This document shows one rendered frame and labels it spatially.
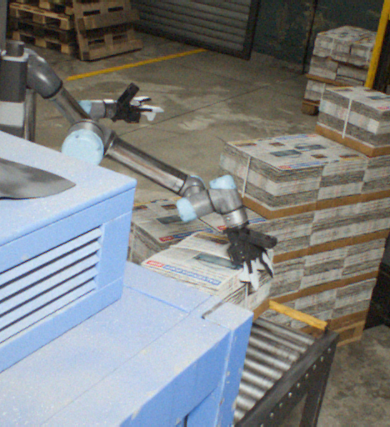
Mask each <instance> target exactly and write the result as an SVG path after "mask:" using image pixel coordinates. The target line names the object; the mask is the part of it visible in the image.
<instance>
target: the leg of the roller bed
mask: <svg viewBox="0 0 390 427"><path fill-rule="evenodd" d="M330 368H331V365H330V366H329V367H328V368H327V370H326V371H325V372H324V373H323V374H322V376H321V377H320V378H319V379H318V381H317V383H316V384H315V385H314V386H313V387H312V388H311V389H310V390H309V391H308V392H307V394H306V399H305V402H304V406H303V410H302V417H301V420H300V424H299V427H317V423H318V417H319V414H320V410H321V407H322V403H323V396H324V393H325V389H326V386H327V382H328V375H329V371H330Z"/></svg>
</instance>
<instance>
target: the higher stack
mask: <svg viewBox="0 0 390 427"><path fill-rule="evenodd" d="M319 107H320V109H319V115H318V120H317V124H318V125H321V126H323V127H325V128H328V129H330V130H332V131H335V132H337V133H340V134H342V137H343V138H344V136H347V137H349V138H352V139H354V140H357V141H359V142H361V143H362V144H365V145H367V146H368V147H370V148H372V149H374V148H382V147H389V146H390V95H386V94H385V93H381V92H379V91H377V90H373V89H370V88H366V87H363V86H354V87H339V88H325V89H324V92H323V95H322V99H321V103H320V106H319ZM315 134H316V135H318V136H320V137H323V138H325V139H327V140H329V141H332V142H334V143H335V144H336V145H337V146H339V145H341V146H342V148H345V149H348V150H350V151H352V152H354V153H357V154H359V155H361V156H363V157H364V158H366V159H368V164H367V169H366V170H365V174H364V178H363V185H362V188H361V191H362V192H361V194H366V193H375V192H381V191H386V189H390V154H386V155H381V156H374V157H370V156H368V155H366V154H364V153H361V152H359V151H357V150H354V149H352V148H349V147H347V146H345V145H343V144H340V143H339V142H338V141H336V140H333V139H330V138H328V137H325V136H323V135H321V134H320V133H315ZM355 209H356V210H355V214H354V215H353V220H352V224H353V227H352V233H351V235H350V237H352V239H353V237H357V236H362V235H365V234H371V233H376V232H380V231H384V230H388V229H389V228H390V197H389V198H380V199H375V200H371V201H367V202H361V203H360V202H359V203H358V204H357V207H356V208H355ZM385 241H386V239H377V240H373V241H370V242H366V243H363V244H355V245H352V246H346V247H347V253H346V257H345V260H344V265H343V272H342V274H341V276H342V277H341V280H342V279H346V278H349V277H352V276H357V275H360V274H366V273H369V272H372V271H375V270H378V269H379V266H380V263H381V258H382V257H383V252H384V249H385V248H384V246H385V245H384V244H385ZM375 283H376V279H375V278H371V279H366V280H363V281H359V282H356V283H352V284H347V286H343V287H341V288H338V289H337V293H336V302H335V306H334V309H333V313H332V314H331V317H330V318H331V322H332V320H334V319H338V318H341V317H343V316H346V315H349V314H354V313H357V312H360V311H363V310H366V309H368V307H369V303H370V299H371V294H372V291H373V288H374V286H375ZM365 319H366V316H363V317H361V318H358V319H353V320H350V321H348V322H345V323H341V324H337V325H334V326H331V327H327V329H330V330H333V331H336V332H337V333H338V334H340V335H339V339H338V342H337V347H338V346H340V345H343V344H347V343H350V342H353V341H356V340H359V339H361V338H362V333H363V327H364V324H365V321H366V320H365Z"/></svg>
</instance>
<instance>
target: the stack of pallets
mask: <svg viewBox="0 0 390 427"><path fill-rule="evenodd" d="M95 1H98V0H82V3H89V2H95ZM72 9H73V1H71V0H17V1H16V2H15V3H10V15H9V16H10V19H9V20H10V25H9V28H11V29H12V40H17V41H21V42H24V41H29V40H33V39H35V44H34V47H39V48H44V49H45V48H52V47H56V46H62V51H61V54H64V55H72V54H76V53H78V48H74V46H75V43H77V39H76V35H78V34H77V32H75V27H74V22H73V19H74V18H75V17H74V14H73V11H72ZM121 10H123V7H120V8H109V9H108V12H109V13H114V12H119V11H121ZM24 11H26V12H24ZM98 14H100V10H97V11H91V12H86V13H83V16H84V17H86V16H92V15H98ZM24 23H26V24H24ZM102 30H103V28H92V30H87V31H86V33H92V32H96V31H102ZM26 36H27V37H26ZM121 38H122V35H120V36H116V37H112V40H117V39H121ZM99 40H100V39H99ZM99 40H95V41H91V42H88V46H89V45H93V44H97V43H99Z"/></svg>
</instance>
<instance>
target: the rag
mask: <svg viewBox="0 0 390 427"><path fill-rule="evenodd" d="M75 185H77V184H76V183H74V182H72V181H70V180H68V179H66V178H64V177H62V176H59V175H57V174H55V173H50V172H48V171H45V170H42V169H39V168H34V167H33V166H30V165H26V164H24V163H19V162H15V161H12V160H8V159H5V158H0V197H9V198H39V197H47V196H51V195H55V194H59V193H62V192H65V191H67V189H69V188H71V187H73V186H75Z"/></svg>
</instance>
